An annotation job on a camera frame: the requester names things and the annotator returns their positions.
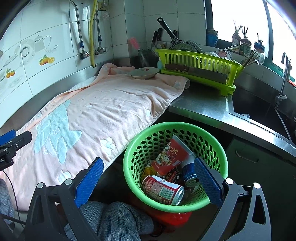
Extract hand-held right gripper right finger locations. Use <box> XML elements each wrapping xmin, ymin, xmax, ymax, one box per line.
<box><xmin>194</xmin><ymin>157</ymin><xmax>271</xmax><ymax>241</ymax></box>

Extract black handled frying pan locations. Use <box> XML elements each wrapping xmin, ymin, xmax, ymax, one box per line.
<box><xmin>158</xmin><ymin>18</ymin><xmax>202</xmax><ymax>53</ymax></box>

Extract steel faucet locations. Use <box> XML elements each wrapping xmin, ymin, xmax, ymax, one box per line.
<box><xmin>275</xmin><ymin>53</ymin><xmax>292</xmax><ymax>141</ymax></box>

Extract steel sink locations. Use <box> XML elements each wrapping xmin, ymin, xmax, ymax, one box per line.
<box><xmin>228</xmin><ymin>87</ymin><xmax>296</xmax><ymax>142</ymax></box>

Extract bunch of chopsticks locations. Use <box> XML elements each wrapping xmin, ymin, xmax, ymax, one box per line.
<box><xmin>242</xmin><ymin>49</ymin><xmax>262</xmax><ymax>66</ymax></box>

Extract yellow gas hose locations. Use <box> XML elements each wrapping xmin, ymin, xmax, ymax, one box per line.
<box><xmin>89</xmin><ymin>0</ymin><xmax>99</xmax><ymax>68</ymax></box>

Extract wooden handled cleaver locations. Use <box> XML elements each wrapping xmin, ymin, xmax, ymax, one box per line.
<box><xmin>165</xmin><ymin>64</ymin><xmax>229</xmax><ymax>84</ymax></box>

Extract white ceramic dish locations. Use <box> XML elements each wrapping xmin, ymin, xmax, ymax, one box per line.
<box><xmin>129</xmin><ymin>67</ymin><xmax>160</xmax><ymax>80</ymax></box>

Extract knife block with utensils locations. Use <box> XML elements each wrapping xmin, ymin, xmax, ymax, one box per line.
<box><xmin>138</xmin><ymin>49</ymin><xmax>153</xmax><ymax>67</ymax></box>

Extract blue drink can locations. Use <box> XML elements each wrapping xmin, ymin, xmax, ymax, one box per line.
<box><xmin>180</xmin><ymin>156</ymin><xmax>201</xmax><ymax>188</ymax></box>

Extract red printed cup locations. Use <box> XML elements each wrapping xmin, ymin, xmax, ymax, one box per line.
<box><xmin>151</xmin><ymin>135</ymin><xmax>196</xmax><ymax>176</ymax></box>

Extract braided metal hose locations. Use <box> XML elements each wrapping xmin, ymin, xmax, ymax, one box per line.
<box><xmin>69</xmin><ymin>0</ymin><xmax>84</xmax><ymax>55</ymax></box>
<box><xmin>95</xmin><ymin>0</ymin><xmax>105</xmax><ymax>49</ymax></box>

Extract red cola can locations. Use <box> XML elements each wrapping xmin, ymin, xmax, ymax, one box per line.
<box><xmin>142</xmin><ymin>175</ymin><xmax>185</xmax><ymax>206</ymax></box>

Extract yellow plastic wrapper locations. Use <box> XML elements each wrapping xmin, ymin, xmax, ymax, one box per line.
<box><xmin>142</xmin><ymin>163</ymin><xmax>160</xmax><ymax>180</ymax></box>

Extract pink bottle brush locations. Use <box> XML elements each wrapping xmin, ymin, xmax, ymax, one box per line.
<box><xmin>129</xmin><ymin>37</ymin><xmax>140</xmax><ymax>51</ymax></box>

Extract cabinet door handle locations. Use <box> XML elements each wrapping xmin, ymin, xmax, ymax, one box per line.
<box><xmin>235</xmin><ymin>149</ymin><xmax>260</xmax><ymax>163</ymax></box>

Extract red plastic stool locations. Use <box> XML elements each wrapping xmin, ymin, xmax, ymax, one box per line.
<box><xmin>129</xmin><ymin>192</ymin><xmax>193</xmax><ymax>226</ymax></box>

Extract green plastic basket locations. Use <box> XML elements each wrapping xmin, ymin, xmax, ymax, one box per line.
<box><xmin>122</xmin><ymin>122</ymin><xmax>229</xmax><ymax>209</ymax></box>

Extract person's left forearm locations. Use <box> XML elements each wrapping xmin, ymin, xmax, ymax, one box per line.
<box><xmin>0</xmin><ymin>178</ymin><xmax>14</xmax><ymax>223</ymax></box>

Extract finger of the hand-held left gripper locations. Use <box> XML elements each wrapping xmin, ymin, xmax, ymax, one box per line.
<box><xmin>0</xmin><ymin>130</ymin><xmax>16</xmax><ymax>146</ymax></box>
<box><xmin>0</xmin><ymin>130</ymin><xmax>33</xmax><ymax>152</ymax></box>

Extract blue jar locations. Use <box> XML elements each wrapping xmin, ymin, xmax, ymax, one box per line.
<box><xmin>206</xmin><ymin>29</ymin><xmax>219</xmax><ymax>47</ymax></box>

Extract green dish rack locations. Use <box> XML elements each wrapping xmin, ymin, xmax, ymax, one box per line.
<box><xmin>155</xmin><ymin>48</ymin><xmax>245</xmax><ymax>96</ymax></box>

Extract white printed bowl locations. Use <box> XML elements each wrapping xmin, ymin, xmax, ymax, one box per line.
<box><xmin>216</xmin><ymin>51</ymin><xmax>232</xmax><ymax>61</ymax></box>

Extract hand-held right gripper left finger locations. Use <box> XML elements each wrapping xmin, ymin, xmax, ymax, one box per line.
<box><xmin>24</xmin><ymin>157</ymin><xmax>104</xmax><ymax>241</ymax></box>

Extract steel ladle handle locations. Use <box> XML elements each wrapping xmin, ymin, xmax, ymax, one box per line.
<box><xmin>214</xmin><ymin>44</ymin><xmax>240</xmax><ymax>53</ymax></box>

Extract dark printed packet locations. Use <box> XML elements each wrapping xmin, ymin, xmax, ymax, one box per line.
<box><xmin>162</xmin><ymin>170</ymin><xmax>183</xmax><ymax>184</ymax></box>

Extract pink towel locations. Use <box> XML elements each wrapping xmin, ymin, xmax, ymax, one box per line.
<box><xmin>1</xmin><ymin>63</ymin><xmax>190</xmax><ymax>211</ymax></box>

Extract black cable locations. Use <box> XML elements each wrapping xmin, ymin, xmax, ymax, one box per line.
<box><xmin>0</xmin><ymin>170</ymin><xmax>26</xmax><ymax>225</ymax></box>

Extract jar with sprouting plant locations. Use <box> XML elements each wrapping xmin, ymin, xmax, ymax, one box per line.
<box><xmin>254</xmin><ymin>33</ymin><xmax>265</xmax><ymax>65</ymax></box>
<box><xmin>240</xmin><ymin>26</ymin><xmax>252</xmax><ymax>55</ymax></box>
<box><xmin>232</xmin><ymin>20</ymin><xmax>241</xmax><ymax>48</ymax></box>

